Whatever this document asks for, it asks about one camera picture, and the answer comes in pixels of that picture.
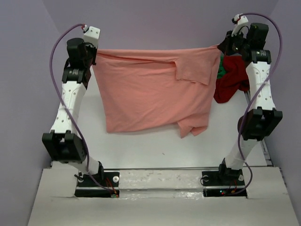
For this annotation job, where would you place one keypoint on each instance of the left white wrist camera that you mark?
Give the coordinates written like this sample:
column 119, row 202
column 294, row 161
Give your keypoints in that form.
column 91, row 35

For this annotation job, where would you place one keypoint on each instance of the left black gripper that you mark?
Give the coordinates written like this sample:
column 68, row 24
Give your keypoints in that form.
column 93, row 50

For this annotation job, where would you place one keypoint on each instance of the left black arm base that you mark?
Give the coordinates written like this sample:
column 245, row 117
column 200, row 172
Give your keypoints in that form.
column 106, row 187

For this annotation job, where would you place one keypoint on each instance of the pink t shirt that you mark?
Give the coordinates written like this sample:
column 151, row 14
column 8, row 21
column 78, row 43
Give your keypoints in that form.
column 144, row 89

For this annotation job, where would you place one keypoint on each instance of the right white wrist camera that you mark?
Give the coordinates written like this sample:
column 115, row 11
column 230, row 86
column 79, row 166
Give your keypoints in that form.
column 239, row 21

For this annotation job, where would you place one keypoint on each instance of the green t shirt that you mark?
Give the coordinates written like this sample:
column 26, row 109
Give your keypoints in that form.
column 221, row 70

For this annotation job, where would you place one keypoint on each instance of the red t shirt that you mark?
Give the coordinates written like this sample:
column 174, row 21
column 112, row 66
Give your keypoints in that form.
column 235, row 79

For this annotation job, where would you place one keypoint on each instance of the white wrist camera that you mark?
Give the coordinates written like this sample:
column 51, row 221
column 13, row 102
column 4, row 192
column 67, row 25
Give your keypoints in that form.
column 239, row 21
column 91, row 35

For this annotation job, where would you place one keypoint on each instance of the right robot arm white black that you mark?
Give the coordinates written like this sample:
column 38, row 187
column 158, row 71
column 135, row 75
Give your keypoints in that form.
column 261, row 116

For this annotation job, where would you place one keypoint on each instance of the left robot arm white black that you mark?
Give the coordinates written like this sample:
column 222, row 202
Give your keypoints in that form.
column 64, row 142

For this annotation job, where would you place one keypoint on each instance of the aluminium front rail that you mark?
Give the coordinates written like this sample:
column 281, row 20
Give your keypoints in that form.
column 179, row 168

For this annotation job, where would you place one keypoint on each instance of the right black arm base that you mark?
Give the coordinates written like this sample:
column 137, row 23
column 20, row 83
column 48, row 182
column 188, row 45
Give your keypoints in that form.
column 213, row 186

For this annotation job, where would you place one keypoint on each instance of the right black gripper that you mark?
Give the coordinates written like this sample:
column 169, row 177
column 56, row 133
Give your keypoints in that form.
column 226, row 45

